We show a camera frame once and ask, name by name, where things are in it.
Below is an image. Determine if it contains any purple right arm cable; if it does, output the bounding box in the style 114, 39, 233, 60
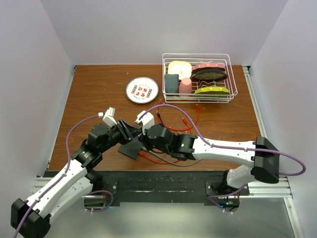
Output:
141, 104, 307, 214

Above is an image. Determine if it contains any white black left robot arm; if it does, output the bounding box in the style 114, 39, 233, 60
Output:
10, 120, 143, 238

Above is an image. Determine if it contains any dark teal cup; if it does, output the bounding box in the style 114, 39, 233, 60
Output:
164, 74, 179, 94

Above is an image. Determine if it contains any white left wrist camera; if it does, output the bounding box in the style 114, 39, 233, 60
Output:
103, 107, 117, 127

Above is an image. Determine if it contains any white patterned round plate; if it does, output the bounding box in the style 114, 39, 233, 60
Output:
125, 77, 159, 104

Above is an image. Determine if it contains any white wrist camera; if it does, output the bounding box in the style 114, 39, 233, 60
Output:
135, 111, 155, 135
103, 107, 117, 127

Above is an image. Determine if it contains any pink cup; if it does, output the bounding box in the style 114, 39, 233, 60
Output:
178, 78, 192, 94

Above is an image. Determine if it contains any aluminium frame rail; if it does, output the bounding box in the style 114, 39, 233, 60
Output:
242, 66, 304, 238

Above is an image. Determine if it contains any grey ethernet cable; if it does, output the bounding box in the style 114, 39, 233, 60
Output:
142, 148, 203, 167

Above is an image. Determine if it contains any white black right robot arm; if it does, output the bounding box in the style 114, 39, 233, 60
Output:
139, 124, 279, 195

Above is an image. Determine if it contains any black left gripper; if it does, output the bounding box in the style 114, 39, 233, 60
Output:
100, 118, 139, 153

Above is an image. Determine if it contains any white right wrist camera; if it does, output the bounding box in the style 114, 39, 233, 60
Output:
135, 111, 155, 135

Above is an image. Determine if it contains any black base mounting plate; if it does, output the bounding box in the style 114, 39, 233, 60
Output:
84, 170, 250, 208

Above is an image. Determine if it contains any red ethernet cable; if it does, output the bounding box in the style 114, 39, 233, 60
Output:
156, 99, 201, 132
139, 119, 194, 166

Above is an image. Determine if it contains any black network switch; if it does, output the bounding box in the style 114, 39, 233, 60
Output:
118, 138, 143, 160

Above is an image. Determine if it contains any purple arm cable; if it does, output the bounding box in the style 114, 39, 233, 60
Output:
141, 104, 307, 214
12, 113, 114, 238

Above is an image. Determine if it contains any yellow-green plate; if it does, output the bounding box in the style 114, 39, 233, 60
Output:
194, 86, 230, 95

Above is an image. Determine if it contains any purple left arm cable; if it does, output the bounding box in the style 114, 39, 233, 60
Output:
12, 113, 114, 238

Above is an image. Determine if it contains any pink plate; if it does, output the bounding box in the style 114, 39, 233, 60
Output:
192, 62, 226, 73

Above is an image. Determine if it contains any white wire dish rack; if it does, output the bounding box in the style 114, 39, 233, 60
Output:
162, 53, 238, 103

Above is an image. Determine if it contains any cream square bowl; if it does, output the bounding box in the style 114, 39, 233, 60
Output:
167, 60, 192, 80

